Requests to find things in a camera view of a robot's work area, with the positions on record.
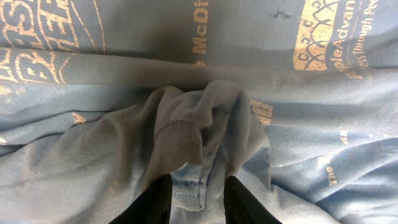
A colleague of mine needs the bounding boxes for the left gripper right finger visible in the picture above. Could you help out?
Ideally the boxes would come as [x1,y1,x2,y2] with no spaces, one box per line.
[223,176,281,224]

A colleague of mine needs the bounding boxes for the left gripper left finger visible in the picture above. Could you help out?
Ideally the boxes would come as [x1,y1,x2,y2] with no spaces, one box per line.
[109,174,172,224]

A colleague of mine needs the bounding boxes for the light blue t-shirt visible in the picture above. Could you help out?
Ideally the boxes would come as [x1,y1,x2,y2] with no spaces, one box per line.
[1,0,397,223]

